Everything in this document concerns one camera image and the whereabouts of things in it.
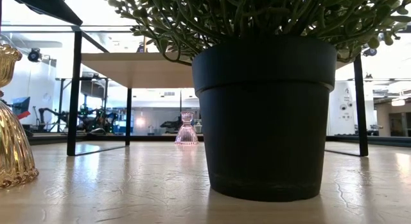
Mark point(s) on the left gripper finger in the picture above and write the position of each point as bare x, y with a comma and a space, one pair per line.
41, 2

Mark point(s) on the amber ribbed glass candle holder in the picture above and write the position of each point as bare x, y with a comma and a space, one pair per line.
13, 153

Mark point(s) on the pink ribbed glass candle holder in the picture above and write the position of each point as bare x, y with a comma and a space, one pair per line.
186, 134

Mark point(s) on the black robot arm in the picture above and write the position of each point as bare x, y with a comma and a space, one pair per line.
170, 124
45, 113

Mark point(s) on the dark metal rack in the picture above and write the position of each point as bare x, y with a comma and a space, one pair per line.
93, 87

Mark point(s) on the computer monitor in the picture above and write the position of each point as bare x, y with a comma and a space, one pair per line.
20, 105

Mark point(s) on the wooden shelf riser black legs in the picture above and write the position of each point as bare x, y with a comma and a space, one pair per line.
138, 70

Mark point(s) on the equipment with green lights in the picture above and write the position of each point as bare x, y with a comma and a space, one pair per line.
96, 119

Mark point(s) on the artificial green plant black pot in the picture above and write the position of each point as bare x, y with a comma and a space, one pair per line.
263, 121

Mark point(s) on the ceiling lamp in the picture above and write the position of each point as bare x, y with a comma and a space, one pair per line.
398, 102

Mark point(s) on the black ceiling camera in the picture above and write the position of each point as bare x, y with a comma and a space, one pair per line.
140, 48
369, 52
33, 55
368, 77

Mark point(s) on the black metal table frame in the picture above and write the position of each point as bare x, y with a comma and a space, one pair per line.
48, 139

